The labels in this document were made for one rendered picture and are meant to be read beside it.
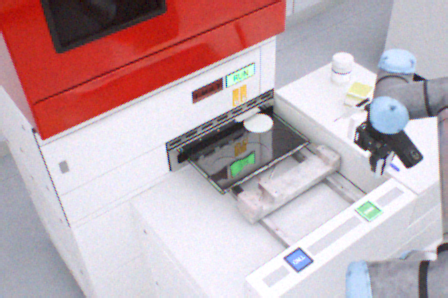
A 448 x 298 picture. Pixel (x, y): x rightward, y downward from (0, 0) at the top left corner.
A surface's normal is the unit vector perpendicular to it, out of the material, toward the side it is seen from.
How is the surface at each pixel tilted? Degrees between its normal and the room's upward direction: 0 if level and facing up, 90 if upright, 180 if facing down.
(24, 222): 0
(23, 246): 0
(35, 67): 90
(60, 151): 90
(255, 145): 0
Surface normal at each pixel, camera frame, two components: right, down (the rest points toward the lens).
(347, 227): -0.04, -0.73
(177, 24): 0.59, 0.54
